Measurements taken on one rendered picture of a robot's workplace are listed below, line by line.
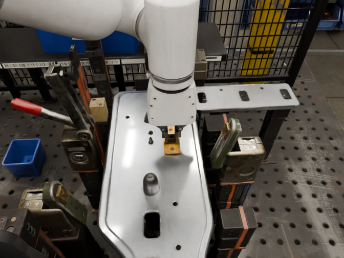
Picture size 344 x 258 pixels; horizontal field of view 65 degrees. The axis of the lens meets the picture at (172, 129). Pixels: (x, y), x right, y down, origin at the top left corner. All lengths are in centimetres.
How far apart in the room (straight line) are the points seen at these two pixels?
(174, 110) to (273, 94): 37
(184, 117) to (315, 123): 79
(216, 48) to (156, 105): 44
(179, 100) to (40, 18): 29
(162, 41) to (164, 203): 31
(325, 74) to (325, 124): 168
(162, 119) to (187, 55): 16
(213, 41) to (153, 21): 55
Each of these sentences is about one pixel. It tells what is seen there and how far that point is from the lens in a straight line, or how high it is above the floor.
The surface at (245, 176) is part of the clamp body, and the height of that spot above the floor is 96.
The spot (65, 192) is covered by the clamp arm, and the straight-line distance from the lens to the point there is 51.
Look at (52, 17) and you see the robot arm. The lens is 32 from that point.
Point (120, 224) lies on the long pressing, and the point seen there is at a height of 100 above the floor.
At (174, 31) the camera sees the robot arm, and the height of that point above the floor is 130.
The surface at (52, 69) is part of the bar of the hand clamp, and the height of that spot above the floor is 121.
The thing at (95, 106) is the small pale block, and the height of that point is 106.
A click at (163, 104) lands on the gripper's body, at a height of 115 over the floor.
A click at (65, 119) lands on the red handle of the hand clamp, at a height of 109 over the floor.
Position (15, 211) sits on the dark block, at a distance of 48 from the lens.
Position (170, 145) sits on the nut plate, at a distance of 63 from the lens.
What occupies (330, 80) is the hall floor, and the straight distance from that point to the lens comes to 287.
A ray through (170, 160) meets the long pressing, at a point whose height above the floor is 100.
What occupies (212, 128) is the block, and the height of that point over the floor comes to 98.
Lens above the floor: 150
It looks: 47 degrees down
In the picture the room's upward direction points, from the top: straight up
